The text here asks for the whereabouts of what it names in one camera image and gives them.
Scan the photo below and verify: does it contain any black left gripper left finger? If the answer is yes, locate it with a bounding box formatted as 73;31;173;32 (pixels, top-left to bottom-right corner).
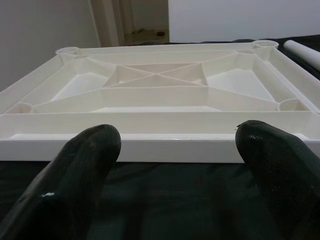
0;124;123;240

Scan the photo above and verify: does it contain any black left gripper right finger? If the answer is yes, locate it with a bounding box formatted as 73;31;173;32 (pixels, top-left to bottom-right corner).
235;119;320;240

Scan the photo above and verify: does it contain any white plastic table top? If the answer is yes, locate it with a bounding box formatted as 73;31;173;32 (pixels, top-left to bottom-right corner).
0;39;320;164

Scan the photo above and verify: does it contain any white plastic table leg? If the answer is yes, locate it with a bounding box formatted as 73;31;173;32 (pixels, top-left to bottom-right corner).
283;39;320;60

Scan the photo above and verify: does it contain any black cloth table cover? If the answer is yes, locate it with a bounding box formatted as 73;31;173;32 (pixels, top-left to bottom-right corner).
0;36;320;240

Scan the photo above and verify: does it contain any white door frame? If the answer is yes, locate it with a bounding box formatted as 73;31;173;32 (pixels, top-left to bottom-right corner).
89;0;136;48

